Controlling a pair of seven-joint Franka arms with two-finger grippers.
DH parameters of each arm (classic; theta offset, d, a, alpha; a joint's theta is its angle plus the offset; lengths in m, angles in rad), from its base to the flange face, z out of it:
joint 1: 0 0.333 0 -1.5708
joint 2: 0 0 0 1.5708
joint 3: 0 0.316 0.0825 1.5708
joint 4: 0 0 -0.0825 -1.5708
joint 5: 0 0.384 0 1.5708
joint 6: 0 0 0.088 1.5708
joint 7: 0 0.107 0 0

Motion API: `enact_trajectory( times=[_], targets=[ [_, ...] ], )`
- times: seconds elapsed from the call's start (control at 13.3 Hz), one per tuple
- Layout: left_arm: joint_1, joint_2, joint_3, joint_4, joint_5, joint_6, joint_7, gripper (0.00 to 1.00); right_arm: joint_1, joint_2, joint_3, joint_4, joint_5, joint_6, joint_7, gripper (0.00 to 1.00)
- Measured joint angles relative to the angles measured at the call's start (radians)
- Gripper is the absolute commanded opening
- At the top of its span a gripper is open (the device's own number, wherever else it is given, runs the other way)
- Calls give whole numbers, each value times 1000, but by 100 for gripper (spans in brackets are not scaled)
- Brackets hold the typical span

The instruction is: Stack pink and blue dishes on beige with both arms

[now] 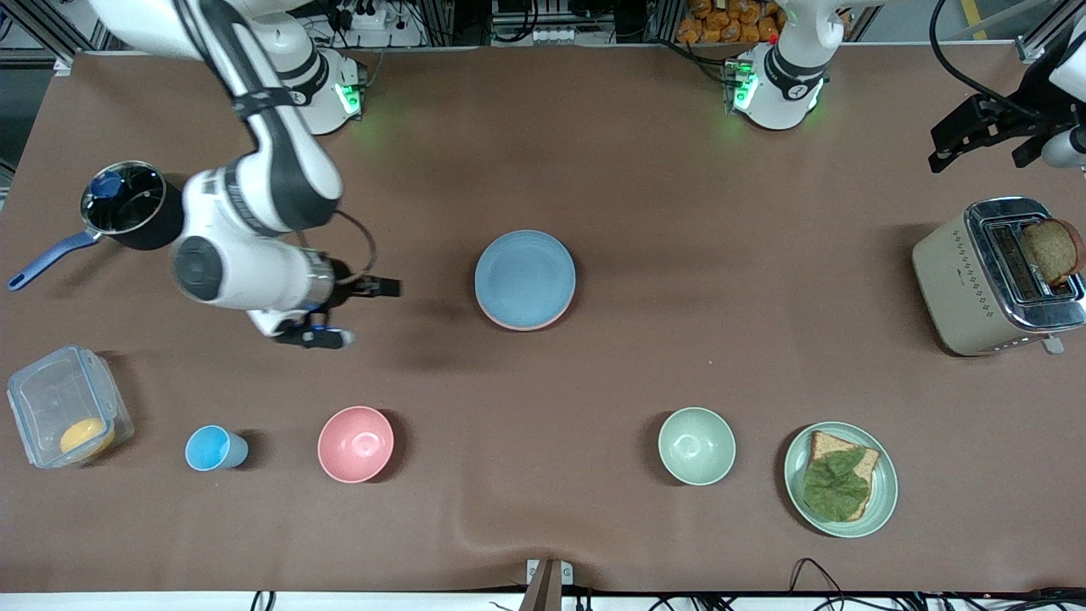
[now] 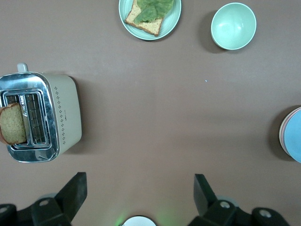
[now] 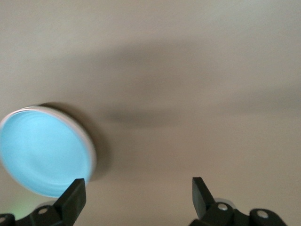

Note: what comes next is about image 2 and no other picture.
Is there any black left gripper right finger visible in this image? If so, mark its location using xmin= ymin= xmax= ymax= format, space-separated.
xmin=188 ymin=174 xmax=290 ymax=226

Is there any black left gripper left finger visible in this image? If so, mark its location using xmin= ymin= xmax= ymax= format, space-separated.
xmin=0 ymin=172 xmax=88 ymax=226

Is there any blue plate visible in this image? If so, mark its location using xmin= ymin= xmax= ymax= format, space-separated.
xmin=283 ymin=110 xmax=301 ymax=163

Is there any beige chrome toaster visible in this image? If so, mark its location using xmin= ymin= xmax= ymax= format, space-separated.
xmin=0 ymin=63 xmax=83 ymax=163

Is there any toasted bread slice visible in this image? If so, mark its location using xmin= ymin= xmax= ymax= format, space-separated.
xmin=0 ymin=102 xmax=27 ymax=145

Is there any brown table cover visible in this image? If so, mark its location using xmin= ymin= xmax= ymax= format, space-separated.
xmin=0 ymin=0 xmax=301 ymax=226

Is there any green bowl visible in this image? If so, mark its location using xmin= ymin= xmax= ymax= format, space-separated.
xmin=210 ymin=2 xmax=257 ymax=50

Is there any green plate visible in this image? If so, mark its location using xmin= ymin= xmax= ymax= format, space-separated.
xmin=118 ymin=0 xmax=182 ymax=41

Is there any brown bread slice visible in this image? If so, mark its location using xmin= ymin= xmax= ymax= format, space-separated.
xmin=124 ymin=0 xmax=165 ymax=37

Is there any green lettuce leaf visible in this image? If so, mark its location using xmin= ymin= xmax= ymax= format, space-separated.
xmin=134 ymin=0 xmax=176 ymax=24

